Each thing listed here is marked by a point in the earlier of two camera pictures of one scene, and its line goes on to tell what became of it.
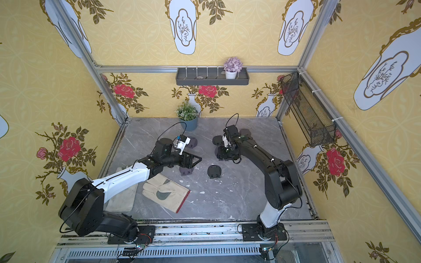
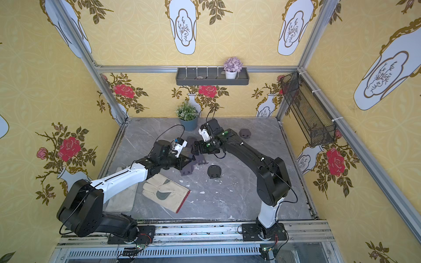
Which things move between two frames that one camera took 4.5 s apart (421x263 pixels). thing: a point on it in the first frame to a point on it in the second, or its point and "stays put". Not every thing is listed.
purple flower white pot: x=231 y=67 stays put
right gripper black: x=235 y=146 to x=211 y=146
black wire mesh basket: x=317 y=125 stays put
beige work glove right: x=169 y=194 stays put
